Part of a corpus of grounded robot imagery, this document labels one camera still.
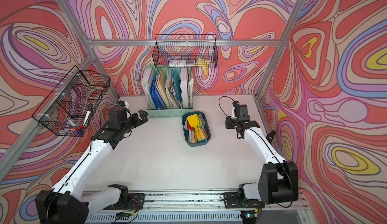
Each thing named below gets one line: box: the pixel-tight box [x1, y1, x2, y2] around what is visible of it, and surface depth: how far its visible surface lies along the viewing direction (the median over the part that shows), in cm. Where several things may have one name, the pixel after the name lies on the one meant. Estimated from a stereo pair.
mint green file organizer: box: [141, 65, 194, 118], surface depth 101 cm
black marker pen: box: [82, 103, 94, 127], surface depth 70 cm
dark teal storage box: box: [181, 110, 212, 147], surface depth 100 cm
